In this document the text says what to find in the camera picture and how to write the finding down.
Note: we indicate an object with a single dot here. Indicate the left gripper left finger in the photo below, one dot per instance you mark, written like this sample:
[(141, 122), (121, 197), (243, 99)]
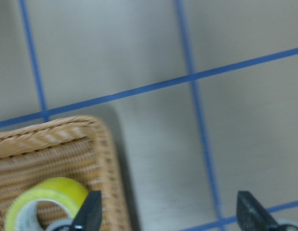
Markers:
[(88, 217)]

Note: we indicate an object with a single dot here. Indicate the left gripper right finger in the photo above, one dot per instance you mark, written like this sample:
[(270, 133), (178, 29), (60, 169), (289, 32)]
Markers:
[(252, 216)]

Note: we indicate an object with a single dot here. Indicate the yellow tape roll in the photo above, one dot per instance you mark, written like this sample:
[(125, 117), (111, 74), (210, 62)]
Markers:
[(67, 193)]

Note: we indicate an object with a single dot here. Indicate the brown wicker basket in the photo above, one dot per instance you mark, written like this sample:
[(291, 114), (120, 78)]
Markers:
[(77, 147)]

